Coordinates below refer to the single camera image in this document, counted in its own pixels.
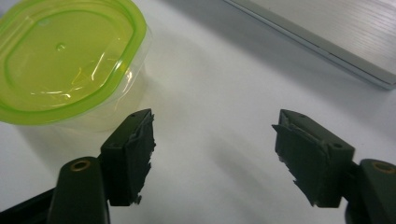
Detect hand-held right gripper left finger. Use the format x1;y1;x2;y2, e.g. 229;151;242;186
99;107;157;207

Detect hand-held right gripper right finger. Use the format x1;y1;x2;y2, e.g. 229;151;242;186
271;108;356;209

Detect green lidded plastic container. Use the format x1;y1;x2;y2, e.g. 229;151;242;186
0;0;153;133

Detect white wire rack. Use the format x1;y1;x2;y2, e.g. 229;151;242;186
222;0;396;91

